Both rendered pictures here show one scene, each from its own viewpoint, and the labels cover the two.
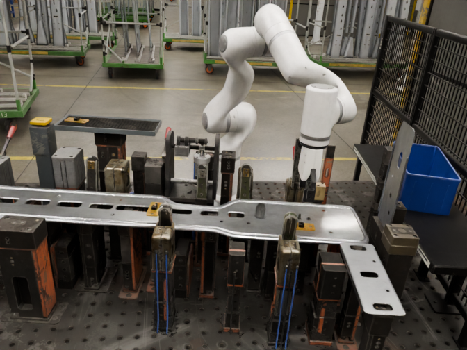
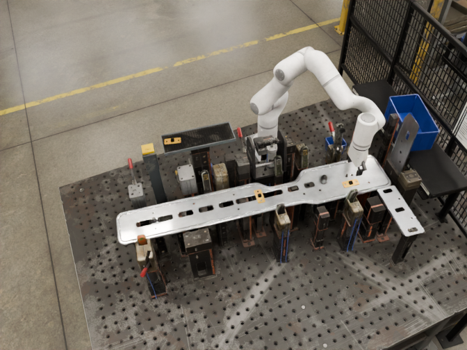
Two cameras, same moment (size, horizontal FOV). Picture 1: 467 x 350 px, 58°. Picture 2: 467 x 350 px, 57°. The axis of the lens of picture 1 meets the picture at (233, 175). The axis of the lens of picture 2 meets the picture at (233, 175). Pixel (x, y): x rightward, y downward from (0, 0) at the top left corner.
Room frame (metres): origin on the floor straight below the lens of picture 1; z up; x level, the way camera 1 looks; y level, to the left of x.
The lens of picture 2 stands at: (-0.10, 0.63, 2.69)
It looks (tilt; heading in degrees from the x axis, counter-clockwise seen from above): 49 degrees down; 348
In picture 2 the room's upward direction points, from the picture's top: 3 degrees counter-clockwise
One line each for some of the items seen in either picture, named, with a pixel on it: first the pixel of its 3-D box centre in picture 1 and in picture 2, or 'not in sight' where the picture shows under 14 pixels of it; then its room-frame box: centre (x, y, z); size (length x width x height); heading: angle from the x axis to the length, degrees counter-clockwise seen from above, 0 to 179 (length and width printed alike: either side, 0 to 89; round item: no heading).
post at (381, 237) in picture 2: (352, 302); (386, 217); (0.96, -0.38, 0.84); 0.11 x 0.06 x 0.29; 0
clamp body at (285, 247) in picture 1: (282, 292); (349, 225); (0.95, -0.16, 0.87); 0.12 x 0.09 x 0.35; 0
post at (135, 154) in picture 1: (140, 201); (231, 181); (1.37, 0.34, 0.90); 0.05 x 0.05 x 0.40; 0
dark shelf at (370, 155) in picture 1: (412, 193); (404, 131); (1.36, -0.65, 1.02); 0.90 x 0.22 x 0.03; 0
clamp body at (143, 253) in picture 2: not in sight; (151, 269); (0.97, 0.83, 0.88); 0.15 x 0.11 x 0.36; 0
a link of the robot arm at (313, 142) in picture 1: (314, 137); (361, 142); (1.11, -0.22, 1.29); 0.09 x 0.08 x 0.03; 0
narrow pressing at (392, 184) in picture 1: (394, 178); (403, 144); (1.15, -0.48, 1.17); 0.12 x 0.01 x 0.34; 0
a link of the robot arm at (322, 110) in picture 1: (320, 110); (365, 128); (1.11, -0.22, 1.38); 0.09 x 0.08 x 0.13; 117
